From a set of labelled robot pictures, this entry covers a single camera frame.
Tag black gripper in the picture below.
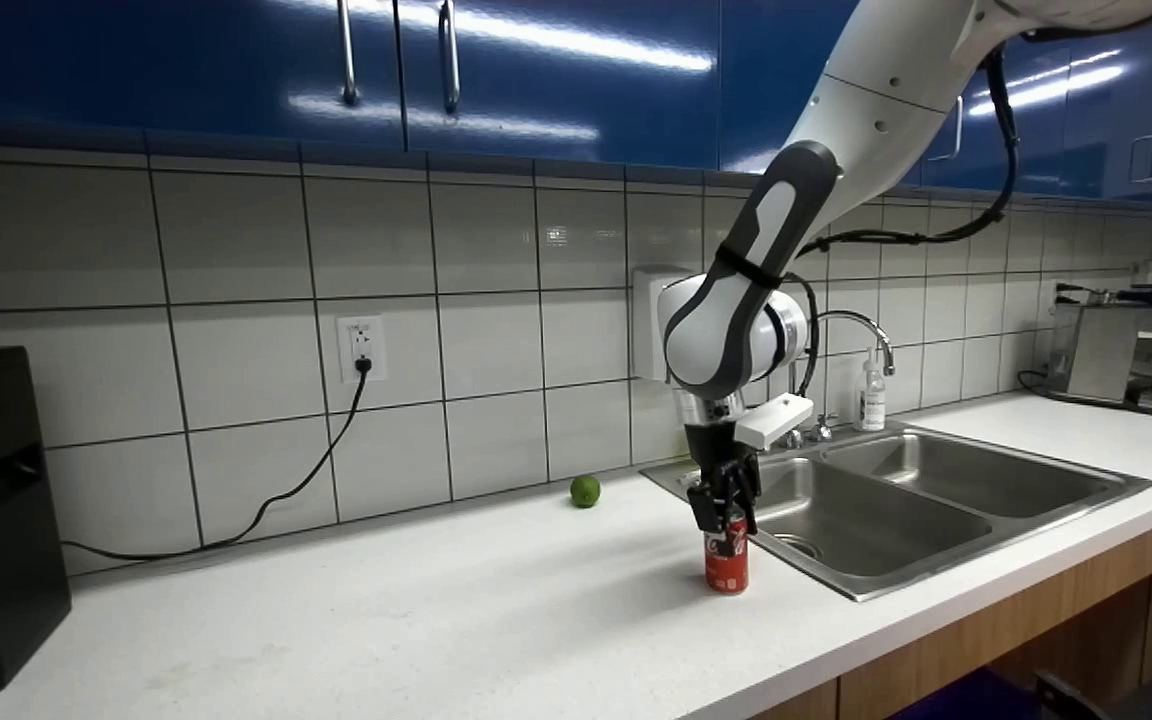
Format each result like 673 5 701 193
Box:
682 425 760 551

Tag red Coca-Cola can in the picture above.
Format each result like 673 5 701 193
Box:
702 527 748 595

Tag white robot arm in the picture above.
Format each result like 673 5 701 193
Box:
661 0 1152 540

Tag stainless steel double sink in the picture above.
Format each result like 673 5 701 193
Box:
639 421 1152 604

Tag espresso machine on counter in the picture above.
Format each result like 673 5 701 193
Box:
1014 286 1152 413

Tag chrome faucet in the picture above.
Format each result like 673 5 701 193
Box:
790 308 895 445

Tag green lime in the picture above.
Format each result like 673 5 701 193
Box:
569 477 604 509

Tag clear hand soap pump bottle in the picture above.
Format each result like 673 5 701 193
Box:
860 356 888 432

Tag blue upper cabinets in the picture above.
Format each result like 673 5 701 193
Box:
0 0 1152 204

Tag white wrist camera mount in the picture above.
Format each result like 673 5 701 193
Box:
731 391 813 454

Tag white wall soap dispenser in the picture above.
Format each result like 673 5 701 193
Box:
630 271 701 384

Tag black power cable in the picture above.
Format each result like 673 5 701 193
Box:
61 356 376 569

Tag white wall outlet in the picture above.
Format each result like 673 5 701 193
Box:
339 316 385 380

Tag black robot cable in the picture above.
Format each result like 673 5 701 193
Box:
773 38 1024 400

